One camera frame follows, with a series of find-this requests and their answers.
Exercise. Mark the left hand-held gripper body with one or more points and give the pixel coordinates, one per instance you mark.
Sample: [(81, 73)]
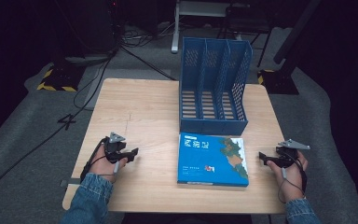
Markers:
[(115, 146)]

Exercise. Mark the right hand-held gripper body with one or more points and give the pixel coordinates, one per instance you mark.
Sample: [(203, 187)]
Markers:
[(288, 154)]

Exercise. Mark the blue hardcover book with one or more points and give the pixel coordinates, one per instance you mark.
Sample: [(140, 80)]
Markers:
[(209, 160)]

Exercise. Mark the blue plastic file rack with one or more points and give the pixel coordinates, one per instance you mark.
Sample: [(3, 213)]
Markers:
[(213, 93)]

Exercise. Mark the person's left hand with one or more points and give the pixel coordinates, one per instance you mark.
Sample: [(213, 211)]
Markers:
[(103, 168)]

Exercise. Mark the person's right hand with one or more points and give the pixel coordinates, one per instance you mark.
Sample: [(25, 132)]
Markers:
[(292, 183)]

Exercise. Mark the black stand base striped edge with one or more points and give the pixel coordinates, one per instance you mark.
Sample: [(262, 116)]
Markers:
[(60, 77), (278, 81)]

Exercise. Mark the black computer tower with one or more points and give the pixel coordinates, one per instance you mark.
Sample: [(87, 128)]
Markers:
[(90, 28)]

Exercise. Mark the black chair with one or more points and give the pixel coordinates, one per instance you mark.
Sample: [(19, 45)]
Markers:
[(245, 21)]

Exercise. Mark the grey table edge bracket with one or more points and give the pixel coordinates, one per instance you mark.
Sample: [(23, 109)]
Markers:
[(70, 183)]

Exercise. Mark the black slanted stand post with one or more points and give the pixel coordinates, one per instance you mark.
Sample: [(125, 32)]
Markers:
[(295, 31)]

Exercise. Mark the white desk frame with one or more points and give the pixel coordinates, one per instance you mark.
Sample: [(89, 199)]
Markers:
[(180, 12)]

